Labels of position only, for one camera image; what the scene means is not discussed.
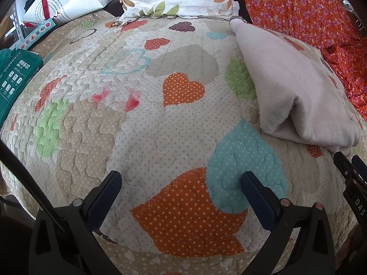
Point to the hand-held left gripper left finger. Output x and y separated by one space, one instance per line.
100 200

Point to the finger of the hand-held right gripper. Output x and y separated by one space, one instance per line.
344 166
361 167

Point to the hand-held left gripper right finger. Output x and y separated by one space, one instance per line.
262 203

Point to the pale pink cloth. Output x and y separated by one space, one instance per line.
292 86

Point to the heart patterned quilt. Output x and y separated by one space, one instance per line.
160 106

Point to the green cardboard box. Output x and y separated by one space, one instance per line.
14 74

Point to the orange floral cloth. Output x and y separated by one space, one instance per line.
304 8

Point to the colourful printed flat box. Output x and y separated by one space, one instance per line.
37 35

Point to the grey metal rack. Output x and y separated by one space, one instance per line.
15 23

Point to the white paper bag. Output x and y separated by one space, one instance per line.
71 3

